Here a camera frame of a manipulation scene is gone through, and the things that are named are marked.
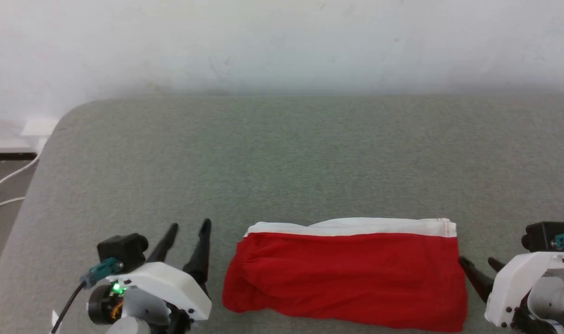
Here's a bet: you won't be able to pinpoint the long white power cable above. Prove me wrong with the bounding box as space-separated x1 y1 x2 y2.
0 138 48 203

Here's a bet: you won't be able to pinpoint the left black cable teal plug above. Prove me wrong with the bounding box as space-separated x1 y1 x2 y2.
50 257 124 334

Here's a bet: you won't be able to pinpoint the white wall socket box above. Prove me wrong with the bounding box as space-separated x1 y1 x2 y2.
20 118 60 138

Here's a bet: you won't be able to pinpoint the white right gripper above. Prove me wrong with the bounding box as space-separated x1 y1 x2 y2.
458 250 564 328

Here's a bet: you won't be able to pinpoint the short white power cable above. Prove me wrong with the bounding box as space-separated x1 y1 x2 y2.
0 197 26 214

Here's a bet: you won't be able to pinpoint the red shorts with white waistband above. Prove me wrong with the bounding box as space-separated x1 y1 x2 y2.
222 217 469 333

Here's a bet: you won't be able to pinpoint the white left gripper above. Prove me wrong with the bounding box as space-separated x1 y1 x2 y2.
106 218 213 321

